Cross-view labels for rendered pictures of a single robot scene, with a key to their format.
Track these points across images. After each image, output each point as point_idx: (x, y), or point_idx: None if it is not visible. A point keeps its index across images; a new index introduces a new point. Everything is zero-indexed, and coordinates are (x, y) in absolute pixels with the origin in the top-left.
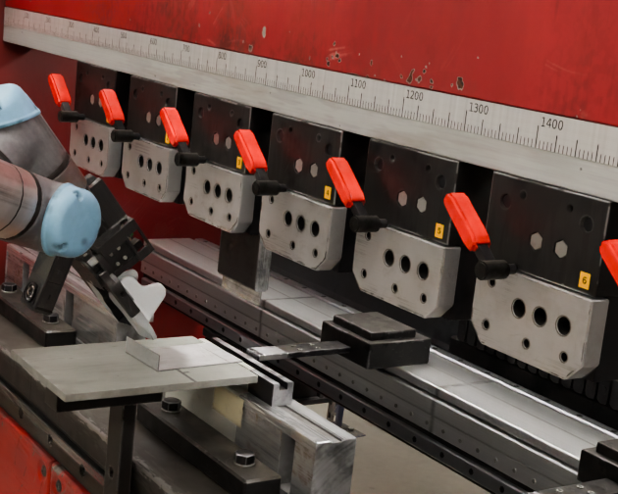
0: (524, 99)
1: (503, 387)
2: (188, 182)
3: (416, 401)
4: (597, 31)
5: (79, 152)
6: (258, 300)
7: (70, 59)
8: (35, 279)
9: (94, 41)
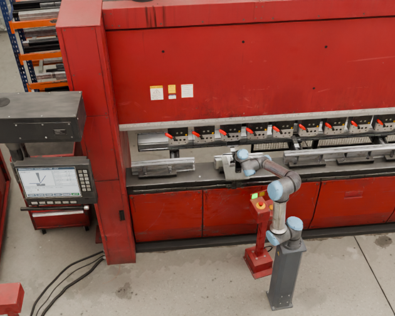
0: (306, 111)
1: None
2: (222, 137)
3: (242, 139)
4: (318, 103)
5: (173, 142)
6: (238, 145)
7: None
8: (238, 168)
9: (175, 123)
